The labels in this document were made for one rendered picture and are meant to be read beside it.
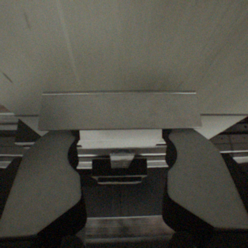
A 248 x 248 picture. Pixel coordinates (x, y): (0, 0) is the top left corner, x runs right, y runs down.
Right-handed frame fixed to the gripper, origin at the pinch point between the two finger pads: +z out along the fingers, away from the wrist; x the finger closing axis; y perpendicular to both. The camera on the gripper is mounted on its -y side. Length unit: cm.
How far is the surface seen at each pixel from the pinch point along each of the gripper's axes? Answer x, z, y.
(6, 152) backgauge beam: -28.4, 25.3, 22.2
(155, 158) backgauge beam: 8.7, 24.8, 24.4
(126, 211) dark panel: 2, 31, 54
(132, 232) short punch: 1.1, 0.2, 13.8
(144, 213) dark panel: 9, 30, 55
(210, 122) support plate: 7.7, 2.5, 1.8
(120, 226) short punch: -0.2, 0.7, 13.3
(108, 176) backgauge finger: -2.5, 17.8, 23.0
